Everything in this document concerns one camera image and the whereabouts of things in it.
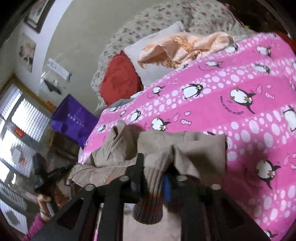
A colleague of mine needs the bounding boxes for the peach fringed towel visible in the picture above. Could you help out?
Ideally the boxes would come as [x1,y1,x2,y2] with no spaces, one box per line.
[137,32,237,70]

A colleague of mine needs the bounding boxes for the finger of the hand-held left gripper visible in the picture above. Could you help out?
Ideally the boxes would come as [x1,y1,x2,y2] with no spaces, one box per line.
[45,165,73,183]

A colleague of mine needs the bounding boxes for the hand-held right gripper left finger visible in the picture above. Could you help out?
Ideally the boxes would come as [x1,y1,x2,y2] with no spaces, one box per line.
[30,152,146,241]

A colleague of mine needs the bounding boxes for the framed picture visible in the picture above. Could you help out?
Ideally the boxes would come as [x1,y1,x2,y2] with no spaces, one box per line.
[24,0,56,33]

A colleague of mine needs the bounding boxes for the wall calendar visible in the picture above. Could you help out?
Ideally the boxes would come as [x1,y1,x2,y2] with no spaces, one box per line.
[47,58,73,82]

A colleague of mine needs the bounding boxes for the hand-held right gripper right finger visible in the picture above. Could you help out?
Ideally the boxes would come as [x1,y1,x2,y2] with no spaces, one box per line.
[162,174,271,241]

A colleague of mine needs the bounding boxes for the khaki jacket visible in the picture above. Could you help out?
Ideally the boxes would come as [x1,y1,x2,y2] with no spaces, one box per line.
[66,120,227,225]

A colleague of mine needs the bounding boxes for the person's left hand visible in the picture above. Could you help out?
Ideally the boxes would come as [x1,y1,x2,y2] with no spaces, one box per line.
[38,193,56,220]

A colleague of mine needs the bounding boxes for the floral quilt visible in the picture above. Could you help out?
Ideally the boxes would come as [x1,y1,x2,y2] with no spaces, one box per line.
[90,0,255,107]

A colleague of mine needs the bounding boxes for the white pillow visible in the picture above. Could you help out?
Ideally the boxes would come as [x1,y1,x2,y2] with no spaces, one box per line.
[124,21,186,89]

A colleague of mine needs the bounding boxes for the red cloth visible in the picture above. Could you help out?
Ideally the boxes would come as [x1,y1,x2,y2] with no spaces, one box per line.
[275,31,295,45]

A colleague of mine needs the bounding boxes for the red cushion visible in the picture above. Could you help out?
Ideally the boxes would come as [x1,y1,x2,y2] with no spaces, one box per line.
[100,52,144,106]

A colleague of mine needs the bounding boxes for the frosted glass window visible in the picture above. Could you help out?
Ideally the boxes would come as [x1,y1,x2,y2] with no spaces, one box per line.
[0,77,52,233]

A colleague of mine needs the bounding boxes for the pink penguin printed blanket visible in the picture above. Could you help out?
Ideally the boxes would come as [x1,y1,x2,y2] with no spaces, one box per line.
[79,32,296,241]

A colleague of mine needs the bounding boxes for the purple bag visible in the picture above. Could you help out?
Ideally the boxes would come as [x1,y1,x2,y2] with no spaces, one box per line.
[50,94,99,149]

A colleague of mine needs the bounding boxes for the person's left forearm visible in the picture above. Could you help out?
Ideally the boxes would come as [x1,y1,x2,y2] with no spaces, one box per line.
[23,213,51,241]

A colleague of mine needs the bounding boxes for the dark hanging cloth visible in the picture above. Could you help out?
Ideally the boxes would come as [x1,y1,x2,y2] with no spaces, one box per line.
[43,78,62,95]

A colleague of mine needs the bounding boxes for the wall poster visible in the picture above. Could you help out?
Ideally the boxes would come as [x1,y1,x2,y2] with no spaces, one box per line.
[19,34,37,73]

